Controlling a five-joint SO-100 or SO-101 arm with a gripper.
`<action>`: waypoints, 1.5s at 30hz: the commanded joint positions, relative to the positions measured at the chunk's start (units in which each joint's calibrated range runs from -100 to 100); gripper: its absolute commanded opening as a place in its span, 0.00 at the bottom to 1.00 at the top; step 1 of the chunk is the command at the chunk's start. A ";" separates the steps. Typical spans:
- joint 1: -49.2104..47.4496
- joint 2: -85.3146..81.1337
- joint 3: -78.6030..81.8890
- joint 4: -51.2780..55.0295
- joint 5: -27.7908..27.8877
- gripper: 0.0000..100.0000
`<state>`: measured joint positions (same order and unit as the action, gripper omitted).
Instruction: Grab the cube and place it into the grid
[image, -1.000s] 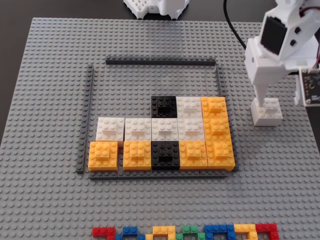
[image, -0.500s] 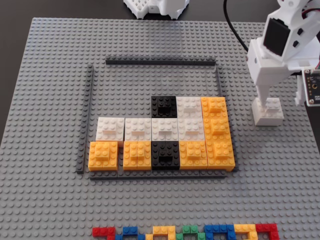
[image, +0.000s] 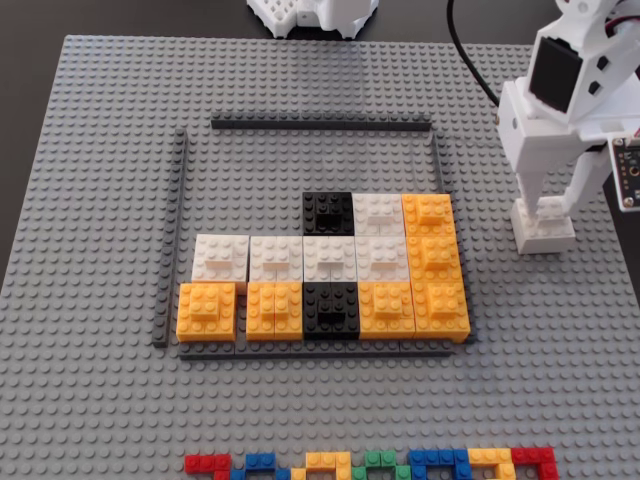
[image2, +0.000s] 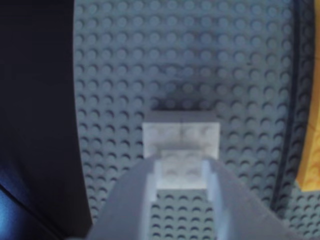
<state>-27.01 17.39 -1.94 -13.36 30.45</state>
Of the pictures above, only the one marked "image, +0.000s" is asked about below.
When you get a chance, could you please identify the yellow lego brick letter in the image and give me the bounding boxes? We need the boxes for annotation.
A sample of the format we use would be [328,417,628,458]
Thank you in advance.
[291,452,352,480]
[467,447,516,480]

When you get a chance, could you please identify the yellow lego cube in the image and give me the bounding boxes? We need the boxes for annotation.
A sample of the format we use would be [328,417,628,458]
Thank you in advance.
[358,281,417,341]
[401,193,457,239]
[407,234,464,286]
[412,282,472,345]
[177,282,238,343]
[245,282,305,343]

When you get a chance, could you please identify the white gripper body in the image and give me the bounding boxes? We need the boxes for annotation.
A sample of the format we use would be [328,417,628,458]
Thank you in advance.
[497,19,640,177]

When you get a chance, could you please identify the black cable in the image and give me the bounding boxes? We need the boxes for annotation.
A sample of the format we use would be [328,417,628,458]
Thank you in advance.
[446,0,502,107]

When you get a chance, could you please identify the red black servo wires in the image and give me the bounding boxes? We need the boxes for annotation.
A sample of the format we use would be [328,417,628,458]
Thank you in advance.
[604,17,640,45]

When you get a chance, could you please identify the green lego brick letter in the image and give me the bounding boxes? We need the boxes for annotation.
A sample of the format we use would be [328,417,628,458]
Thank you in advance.
[350,449,410,480]

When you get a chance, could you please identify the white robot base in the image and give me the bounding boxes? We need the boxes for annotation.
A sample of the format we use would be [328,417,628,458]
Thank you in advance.
[246,0,375,40]

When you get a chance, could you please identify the grey studded lego baseplate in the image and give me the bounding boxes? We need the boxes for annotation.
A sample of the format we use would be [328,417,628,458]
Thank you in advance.
[0,33,640,480]

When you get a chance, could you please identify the red lego brick letter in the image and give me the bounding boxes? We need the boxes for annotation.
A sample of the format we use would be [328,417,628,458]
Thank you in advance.
[183,453,233,475]
[510,446,559,479]

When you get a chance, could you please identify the black wrist camera board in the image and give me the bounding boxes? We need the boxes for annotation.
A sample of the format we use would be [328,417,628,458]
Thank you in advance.
[609,138,640,214]

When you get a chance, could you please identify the black lego cube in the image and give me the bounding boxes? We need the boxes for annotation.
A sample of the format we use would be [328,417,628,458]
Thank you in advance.
[302,191,355,237]
[302,281,361,341]

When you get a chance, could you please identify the blue lego brick letter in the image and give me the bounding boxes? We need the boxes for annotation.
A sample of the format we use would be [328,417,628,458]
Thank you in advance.
[407,448,471,480]
[230,452,292,480]

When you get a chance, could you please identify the dark grey lego strip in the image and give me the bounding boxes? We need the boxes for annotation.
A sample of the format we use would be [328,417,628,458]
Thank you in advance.
[430,130,455,197]
[210,112,434,132]
[177,339,457,362]
[152,128,190,349]

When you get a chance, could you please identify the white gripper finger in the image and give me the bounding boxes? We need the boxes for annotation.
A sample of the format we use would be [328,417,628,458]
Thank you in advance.
[509,172,550,222]
[562,142,616,219]

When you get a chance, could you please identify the white lego cube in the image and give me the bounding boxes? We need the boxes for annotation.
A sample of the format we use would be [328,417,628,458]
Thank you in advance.
[248,235,305,285]
[302,235,358,284]
[354,235,412,284]
[509,196,577,255]
[191,233,250,284]
[351,193,405,238]

